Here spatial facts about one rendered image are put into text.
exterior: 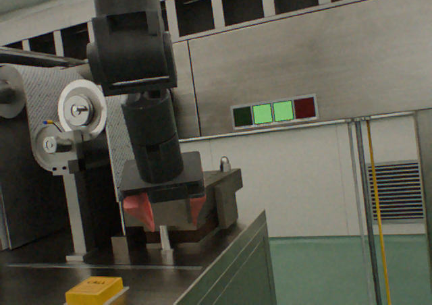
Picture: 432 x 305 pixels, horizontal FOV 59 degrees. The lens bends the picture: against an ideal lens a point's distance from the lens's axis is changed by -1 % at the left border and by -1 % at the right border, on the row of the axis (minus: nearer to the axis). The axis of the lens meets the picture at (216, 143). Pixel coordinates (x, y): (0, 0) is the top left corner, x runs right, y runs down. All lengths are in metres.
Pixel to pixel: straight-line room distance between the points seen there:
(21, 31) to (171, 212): 1.02
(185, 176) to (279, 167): 3.07
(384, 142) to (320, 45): 2.40
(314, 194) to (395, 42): 2.56
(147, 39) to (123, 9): 0.04
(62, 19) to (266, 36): 0.74
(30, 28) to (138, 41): 1.21
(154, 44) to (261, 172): 3.22
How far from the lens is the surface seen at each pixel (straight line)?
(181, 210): 0.83
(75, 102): 0.96
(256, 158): 3.56
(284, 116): 1.09
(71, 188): 0.97
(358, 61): 1.09
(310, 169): 3.48
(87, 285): 0.75
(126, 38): 0.40
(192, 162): 0.50
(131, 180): 0.49
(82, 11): 1.45
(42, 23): 1.56
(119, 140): 0.97
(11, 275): 1.01
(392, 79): 1.08
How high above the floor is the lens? 1.17
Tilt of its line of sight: 3 degrees down
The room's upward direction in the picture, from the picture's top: 8 degrees counter-clockwise
